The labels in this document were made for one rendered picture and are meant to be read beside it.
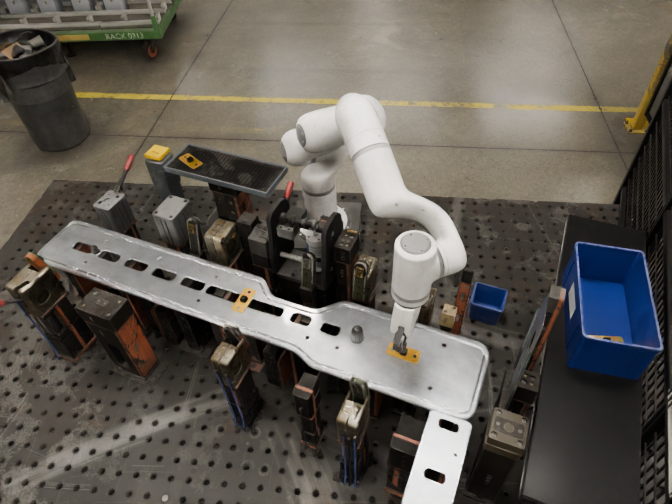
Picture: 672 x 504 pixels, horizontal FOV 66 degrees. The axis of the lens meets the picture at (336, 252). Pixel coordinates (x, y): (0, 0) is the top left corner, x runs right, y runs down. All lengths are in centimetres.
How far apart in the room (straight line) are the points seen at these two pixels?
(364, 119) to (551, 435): 79
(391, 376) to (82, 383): 101
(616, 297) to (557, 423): 43
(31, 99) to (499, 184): 310
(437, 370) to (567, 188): 241
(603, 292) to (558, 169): 223
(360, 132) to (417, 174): 236
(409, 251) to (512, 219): 121
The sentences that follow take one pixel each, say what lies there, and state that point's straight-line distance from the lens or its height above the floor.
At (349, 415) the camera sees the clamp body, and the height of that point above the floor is 104.
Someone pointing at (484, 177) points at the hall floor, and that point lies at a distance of 352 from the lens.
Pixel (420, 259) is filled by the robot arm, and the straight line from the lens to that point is 100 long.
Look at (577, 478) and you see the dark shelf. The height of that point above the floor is 103.
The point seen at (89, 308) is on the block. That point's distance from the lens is 157.
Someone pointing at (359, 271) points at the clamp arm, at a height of 109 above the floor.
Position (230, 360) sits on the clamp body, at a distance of 132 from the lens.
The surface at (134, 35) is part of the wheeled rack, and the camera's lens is 514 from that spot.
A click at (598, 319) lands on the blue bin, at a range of 149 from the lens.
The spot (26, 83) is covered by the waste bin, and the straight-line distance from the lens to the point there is 398.
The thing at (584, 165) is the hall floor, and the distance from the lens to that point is 381.
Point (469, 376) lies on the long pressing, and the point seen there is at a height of 100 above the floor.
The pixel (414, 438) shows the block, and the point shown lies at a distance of 126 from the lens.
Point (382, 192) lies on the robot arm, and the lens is 107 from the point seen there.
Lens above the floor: 213
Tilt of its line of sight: 47 degrees down
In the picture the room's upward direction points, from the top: 3 degrees counter-clockwise
